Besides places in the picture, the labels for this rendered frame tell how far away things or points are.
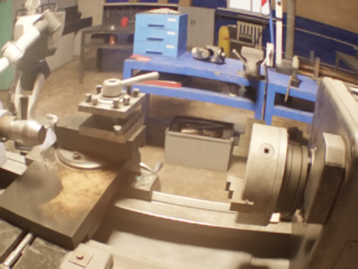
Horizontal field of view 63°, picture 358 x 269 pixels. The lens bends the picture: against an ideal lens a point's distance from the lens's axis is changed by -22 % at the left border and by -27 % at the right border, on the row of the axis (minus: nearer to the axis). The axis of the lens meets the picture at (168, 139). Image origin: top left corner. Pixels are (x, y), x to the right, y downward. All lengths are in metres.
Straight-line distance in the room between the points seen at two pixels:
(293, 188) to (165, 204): 0.53
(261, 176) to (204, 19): 6.85
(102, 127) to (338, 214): 0.79
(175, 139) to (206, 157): 0.28
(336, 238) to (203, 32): 7.05
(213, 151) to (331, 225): 2.35
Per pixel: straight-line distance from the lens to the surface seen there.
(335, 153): 0.63
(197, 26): 7.57
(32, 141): 1.05
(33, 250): 0.96
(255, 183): 0.76
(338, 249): 0.75
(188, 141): 2.95
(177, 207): 1.19
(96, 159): 1.19
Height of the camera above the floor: 1.54
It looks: 26 degrees down
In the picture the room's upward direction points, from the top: 3 degrees clockwise
